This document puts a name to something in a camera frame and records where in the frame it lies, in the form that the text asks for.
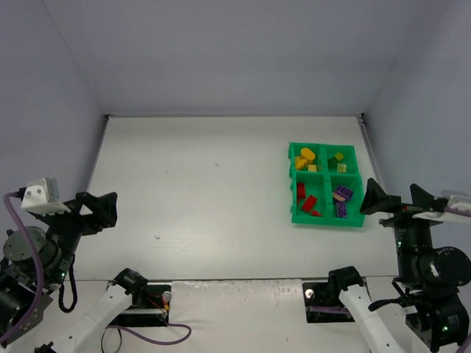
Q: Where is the green compartment tray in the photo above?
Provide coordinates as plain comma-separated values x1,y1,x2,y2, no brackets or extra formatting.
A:
288,142,364,228

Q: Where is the red rectangular lego brick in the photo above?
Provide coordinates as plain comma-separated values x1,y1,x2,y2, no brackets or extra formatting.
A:
301,195,318,213

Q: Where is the yellow curved lego brick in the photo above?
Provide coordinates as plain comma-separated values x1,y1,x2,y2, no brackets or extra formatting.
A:
294,156,308,171

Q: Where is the orange yellow curved lego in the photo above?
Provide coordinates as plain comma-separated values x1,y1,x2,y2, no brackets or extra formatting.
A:
300,147,316,164

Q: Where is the lime curved lego brick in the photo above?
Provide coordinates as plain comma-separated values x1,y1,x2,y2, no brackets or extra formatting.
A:
337,163,347,174

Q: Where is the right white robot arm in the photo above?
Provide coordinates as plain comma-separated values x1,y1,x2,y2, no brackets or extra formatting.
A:
328,178,470,352

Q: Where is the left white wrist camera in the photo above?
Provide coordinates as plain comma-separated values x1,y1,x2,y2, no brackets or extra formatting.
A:
21,177,71,215

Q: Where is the lavender lego plate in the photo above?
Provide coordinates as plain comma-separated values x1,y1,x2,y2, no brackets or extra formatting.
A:
336,202,348,218

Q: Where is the red scalloped lego brick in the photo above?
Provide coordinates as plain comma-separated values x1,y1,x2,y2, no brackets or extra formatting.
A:
296,182,306,200

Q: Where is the purple lotus lego piece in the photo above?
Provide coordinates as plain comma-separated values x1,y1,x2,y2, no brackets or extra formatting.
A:
335,185,354,201

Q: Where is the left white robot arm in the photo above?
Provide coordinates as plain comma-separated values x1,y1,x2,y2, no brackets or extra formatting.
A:
1,188,147,352

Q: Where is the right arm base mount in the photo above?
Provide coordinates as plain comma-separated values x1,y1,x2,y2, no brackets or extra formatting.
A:
302,281,355,324

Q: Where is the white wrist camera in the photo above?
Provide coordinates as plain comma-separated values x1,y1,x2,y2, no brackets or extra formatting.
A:
413,195,470,224
21,177,71,215

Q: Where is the lime square lego brick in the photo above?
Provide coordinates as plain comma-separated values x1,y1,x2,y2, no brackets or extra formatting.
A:
334,152,345,162

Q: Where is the dark green curved lego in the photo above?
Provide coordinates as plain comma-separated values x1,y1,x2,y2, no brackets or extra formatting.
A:
327,157,338,166

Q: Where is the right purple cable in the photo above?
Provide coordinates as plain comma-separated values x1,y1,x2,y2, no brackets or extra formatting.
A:
308,205,471,353

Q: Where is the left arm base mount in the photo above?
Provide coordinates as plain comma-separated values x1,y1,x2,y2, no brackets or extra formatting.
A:
99,268,171,328

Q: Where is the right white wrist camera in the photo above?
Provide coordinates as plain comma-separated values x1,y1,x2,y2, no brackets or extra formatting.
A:
413,195,470,224

